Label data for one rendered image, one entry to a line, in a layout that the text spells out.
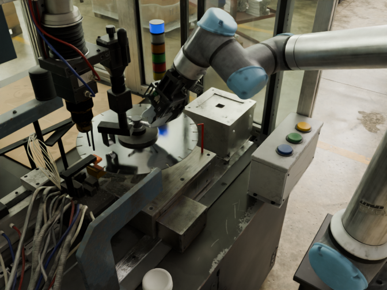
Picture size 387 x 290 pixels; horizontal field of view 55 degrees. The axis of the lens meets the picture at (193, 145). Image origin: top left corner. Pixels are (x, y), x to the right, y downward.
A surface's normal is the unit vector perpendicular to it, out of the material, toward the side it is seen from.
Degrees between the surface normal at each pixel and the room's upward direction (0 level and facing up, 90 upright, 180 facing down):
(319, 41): 49
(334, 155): 0
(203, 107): 0
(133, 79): 90
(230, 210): 0
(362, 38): 54
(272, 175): 90
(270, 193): 90
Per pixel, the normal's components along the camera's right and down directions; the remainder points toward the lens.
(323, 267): -0.74, 0.50
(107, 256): 0.82, 0.34
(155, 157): 0.00, -0.80
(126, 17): -0.57, 0.49
